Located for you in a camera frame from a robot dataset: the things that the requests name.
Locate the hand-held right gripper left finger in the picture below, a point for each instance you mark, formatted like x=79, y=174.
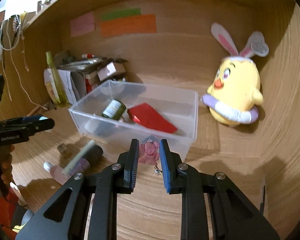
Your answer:
x=133, y=165

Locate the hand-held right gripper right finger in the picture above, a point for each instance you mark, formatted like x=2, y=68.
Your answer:
x=165, y=165

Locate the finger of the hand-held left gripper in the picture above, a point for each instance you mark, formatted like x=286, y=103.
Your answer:
x=41, y=126
x=27, y=119

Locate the pale green tube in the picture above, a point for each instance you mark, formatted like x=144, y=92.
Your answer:
x=77, y=158

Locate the dark green glass bottle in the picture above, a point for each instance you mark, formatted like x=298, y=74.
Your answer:
x=112, y=108

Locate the clear plastic storage bin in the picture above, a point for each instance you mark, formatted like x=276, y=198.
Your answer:
x=165, y=97

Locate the person's left hand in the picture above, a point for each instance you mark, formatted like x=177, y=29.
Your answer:
x=7, y=175

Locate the wooden stick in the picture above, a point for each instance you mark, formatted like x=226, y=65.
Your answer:
x=37, y=109

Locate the small pile of clutter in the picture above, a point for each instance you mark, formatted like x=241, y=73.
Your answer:
x=50, y=105

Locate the small clear plastic piece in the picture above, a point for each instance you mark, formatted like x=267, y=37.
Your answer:
x=62, y=148

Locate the small cream tube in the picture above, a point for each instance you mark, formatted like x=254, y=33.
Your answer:
x=51, y=90

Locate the yellow-green spray bottle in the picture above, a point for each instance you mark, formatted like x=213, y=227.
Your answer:
x=60, y=92

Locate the dark purple cosmetic bottle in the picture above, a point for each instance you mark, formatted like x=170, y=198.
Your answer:
x=93, y=153

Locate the pile of books and boxes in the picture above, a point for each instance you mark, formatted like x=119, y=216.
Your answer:
x=68, y=82

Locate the red and white box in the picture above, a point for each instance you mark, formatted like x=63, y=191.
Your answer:
x=91, y=81

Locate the stack of books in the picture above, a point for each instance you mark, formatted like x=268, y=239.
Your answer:
x=82, y=65

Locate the red and white marker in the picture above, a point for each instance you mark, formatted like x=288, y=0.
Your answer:
x=88, y=55

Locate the orange clothing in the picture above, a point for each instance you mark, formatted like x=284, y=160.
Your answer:
x=0, y=205

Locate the small white cardboard box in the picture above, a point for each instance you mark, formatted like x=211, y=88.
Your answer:
x=111, y=71

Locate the yellow chick plush toy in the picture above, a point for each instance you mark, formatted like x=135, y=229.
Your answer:
x=237, y=87

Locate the pink paper note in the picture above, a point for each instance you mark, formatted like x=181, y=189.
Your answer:
x=82, y=24

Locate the green paper note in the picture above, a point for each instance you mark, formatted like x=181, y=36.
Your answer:
x=120, y=14

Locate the brown post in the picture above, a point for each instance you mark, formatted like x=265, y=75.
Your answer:
x=40, y=5

